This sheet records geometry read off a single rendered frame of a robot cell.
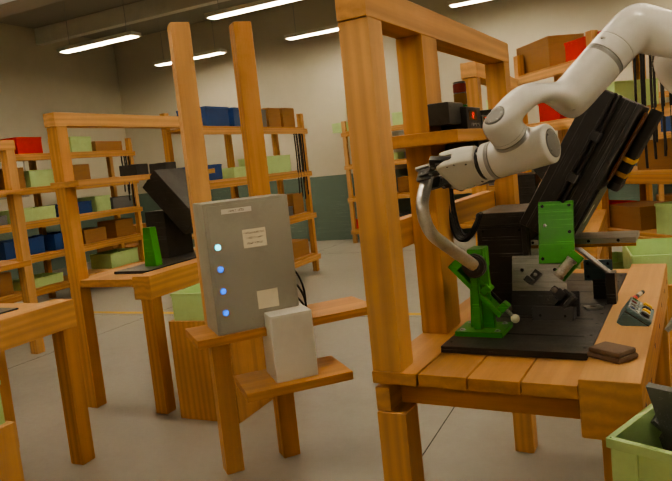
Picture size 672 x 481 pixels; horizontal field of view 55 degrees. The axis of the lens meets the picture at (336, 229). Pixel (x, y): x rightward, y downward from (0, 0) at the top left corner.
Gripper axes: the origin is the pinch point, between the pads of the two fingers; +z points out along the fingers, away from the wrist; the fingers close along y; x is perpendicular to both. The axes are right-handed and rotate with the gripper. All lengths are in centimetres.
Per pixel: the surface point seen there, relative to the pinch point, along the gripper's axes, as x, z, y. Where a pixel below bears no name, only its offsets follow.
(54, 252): -207, 782, -141
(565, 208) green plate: -39, 5, -72
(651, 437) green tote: 49, -39, -33
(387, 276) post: 11.6, 26.5, -20.0
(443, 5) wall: -812, 476, -434
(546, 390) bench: 33, -7, -50
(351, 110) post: -23.1, 23.9, 10.6
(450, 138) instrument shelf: -35.1, 16.3, -21.9
